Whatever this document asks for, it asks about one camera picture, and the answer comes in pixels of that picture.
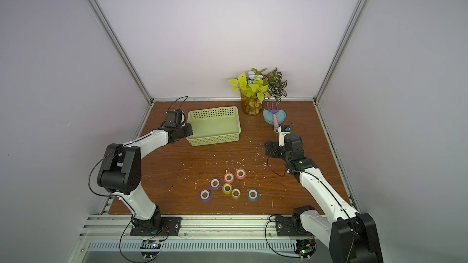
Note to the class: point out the purple tape roll front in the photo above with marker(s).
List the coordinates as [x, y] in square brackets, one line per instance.
[205, 195]

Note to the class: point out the circuit board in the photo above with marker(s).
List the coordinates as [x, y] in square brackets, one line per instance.
[305, 248]
[149, 249]

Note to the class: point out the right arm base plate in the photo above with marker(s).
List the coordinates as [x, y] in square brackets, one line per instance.
[288, 226]

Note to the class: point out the purple pink toy rake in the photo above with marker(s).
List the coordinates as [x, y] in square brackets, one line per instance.
[273, 108]

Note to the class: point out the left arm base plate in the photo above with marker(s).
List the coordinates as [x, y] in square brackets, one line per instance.
[160, 226]

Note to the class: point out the right circuit board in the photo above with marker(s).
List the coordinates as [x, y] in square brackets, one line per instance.
[305, 248]

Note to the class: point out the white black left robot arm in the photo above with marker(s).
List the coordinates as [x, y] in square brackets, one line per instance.
[120, 172]

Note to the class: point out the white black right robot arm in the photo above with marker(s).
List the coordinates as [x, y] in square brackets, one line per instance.
[351, 237]

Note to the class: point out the red tape roll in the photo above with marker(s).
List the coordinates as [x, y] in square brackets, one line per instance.
[240, 174]

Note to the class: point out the light green perforated storage basket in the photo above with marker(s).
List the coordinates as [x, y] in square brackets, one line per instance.
[214, 126]

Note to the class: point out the left circuit board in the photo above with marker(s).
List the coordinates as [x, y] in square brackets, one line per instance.
[149, 249]

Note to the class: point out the aluminium front rail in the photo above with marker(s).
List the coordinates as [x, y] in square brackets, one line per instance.
[224, 226]

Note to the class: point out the purple tape roll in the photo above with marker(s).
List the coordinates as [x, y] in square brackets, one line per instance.
[215, 183]
[205, 195]

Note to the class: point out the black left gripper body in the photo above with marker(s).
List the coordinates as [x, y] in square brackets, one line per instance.
[184, 131]

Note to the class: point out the clear tape roll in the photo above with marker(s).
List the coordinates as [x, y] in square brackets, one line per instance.
[236, 193]

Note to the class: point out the yellow tape roll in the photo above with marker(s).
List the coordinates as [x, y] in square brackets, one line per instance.
[227, 188]

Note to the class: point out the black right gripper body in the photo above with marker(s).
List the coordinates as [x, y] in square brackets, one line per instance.
[272, 148]

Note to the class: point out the pink tape roll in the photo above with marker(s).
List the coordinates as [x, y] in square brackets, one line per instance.
[229, 177]

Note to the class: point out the amber vase with artificial plants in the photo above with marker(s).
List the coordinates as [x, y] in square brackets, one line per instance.
[257, 85]

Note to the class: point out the blue tape roll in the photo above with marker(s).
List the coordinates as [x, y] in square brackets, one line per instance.
[253, 195]

